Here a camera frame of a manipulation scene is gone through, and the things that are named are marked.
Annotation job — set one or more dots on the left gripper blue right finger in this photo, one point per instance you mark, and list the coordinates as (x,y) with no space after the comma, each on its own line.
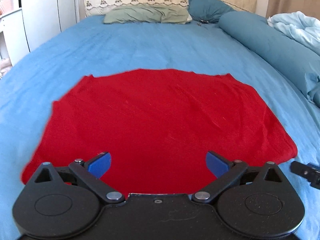
(223,168)

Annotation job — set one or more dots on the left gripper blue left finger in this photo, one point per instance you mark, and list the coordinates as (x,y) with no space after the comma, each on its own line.
(93,168)

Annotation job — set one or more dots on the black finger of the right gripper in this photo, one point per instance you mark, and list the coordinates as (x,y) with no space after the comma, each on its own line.
(308,171)

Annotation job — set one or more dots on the red knit garment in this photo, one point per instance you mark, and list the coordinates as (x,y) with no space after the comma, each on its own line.
(158,126)

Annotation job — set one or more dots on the blue bed sheet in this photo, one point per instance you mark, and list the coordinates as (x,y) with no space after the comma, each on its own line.
(91,47)

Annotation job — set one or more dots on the rolled blue duvet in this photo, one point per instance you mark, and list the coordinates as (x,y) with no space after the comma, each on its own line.
(298,64)

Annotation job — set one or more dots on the light blue blanket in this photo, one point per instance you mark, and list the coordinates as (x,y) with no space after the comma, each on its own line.
(299,27)

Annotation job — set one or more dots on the small dark hair clip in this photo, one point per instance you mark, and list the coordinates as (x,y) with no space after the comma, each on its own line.
(203,22)

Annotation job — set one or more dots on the sage green pillow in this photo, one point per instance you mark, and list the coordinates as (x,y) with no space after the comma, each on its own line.
(148,14)

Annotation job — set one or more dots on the teal blue pillow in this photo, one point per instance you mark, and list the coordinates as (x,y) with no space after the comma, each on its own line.
(208,10)

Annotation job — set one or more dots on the white wardrobe with grey band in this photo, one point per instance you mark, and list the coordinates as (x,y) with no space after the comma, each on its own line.
(27,24)

